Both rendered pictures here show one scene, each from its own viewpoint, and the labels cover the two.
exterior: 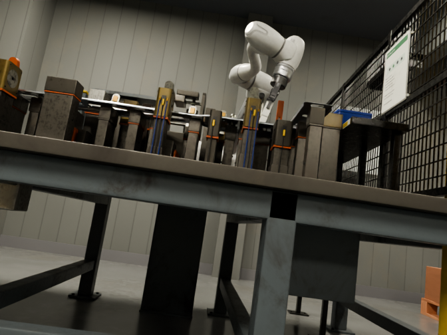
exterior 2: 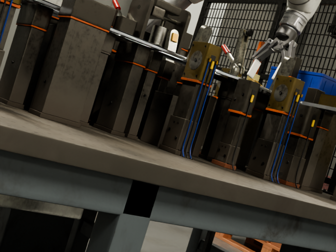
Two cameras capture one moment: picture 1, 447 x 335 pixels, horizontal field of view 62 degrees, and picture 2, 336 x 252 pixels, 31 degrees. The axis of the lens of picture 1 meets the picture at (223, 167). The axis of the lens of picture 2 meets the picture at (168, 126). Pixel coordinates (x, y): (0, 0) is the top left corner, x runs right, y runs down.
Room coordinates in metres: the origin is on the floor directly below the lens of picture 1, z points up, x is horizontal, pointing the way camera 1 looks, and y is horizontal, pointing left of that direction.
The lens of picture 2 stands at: (-0.06, 1.39, 0.78)
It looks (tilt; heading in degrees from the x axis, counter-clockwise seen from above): 0 degrees down; 324
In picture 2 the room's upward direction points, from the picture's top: 17 degrees clockwise
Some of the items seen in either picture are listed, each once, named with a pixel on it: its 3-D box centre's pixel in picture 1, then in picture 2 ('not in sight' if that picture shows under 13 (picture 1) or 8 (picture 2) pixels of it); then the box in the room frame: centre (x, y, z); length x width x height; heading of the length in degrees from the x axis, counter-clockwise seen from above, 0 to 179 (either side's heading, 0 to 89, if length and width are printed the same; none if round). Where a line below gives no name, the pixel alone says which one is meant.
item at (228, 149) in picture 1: (227, 158); (219, 120); (1.60, -0.01, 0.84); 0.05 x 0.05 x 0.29; 0
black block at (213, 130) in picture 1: (211, 147); (239, 125); (1.42, 0.06, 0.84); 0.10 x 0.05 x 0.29; 0
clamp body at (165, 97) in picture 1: (159, 132); (193, 100); (1.41, 0.27, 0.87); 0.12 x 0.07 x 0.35; 0
